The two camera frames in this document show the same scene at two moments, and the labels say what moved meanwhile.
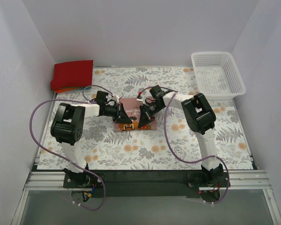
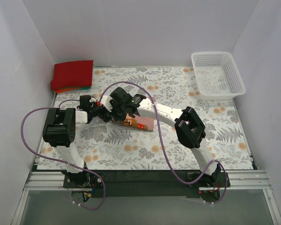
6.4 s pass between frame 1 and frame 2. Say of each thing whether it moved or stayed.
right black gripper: moved
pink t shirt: moved
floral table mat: stayed
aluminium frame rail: stayed
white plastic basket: stayed
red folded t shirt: stayed
